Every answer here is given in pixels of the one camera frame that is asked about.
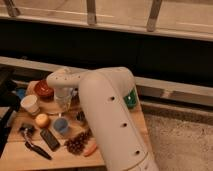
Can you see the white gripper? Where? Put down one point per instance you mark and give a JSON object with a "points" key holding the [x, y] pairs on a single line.
{"points": [[63, 97]]}

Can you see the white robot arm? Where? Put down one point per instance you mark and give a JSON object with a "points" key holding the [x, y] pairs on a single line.
{"points": [[101, 94]]}

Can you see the small metal cup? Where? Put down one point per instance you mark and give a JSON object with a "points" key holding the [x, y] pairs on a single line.
{"points": [[80, 117]]}

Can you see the blue plastic cup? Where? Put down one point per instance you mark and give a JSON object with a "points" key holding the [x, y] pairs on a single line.
{"points": [[61, 125]]}

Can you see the white paper cup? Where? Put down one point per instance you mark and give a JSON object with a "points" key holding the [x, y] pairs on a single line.
{"points": [[30, 104]]}

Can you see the red bowl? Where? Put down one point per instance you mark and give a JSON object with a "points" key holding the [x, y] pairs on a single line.
{"points": [[43, 90]]}

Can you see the yellow apple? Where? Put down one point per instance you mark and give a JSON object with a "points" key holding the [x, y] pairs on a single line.
{"points": [[42, 120]]}

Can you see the blue object at table edge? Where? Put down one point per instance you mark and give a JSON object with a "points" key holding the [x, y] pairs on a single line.
{"points": [[20, 92]]}

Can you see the black rectangular bar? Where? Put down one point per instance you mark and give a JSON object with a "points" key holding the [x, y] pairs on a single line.
{"points": [[50, 139]]}

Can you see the black clip tool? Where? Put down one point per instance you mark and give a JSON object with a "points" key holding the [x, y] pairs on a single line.
{"points": [[29, 128]]}

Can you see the bunch of dark grapes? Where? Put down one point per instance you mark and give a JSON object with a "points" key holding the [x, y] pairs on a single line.
{"points": [[77, 144]]}

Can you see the orange carrot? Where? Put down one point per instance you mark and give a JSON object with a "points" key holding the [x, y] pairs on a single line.
{"points": [[90, 150]]}

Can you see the green plastic tray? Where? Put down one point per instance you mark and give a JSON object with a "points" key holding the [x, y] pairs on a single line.
{"points": [[131, 99]]}

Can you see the black handled peeler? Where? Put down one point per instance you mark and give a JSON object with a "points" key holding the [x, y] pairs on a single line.
{"points": [[30, 145]]}

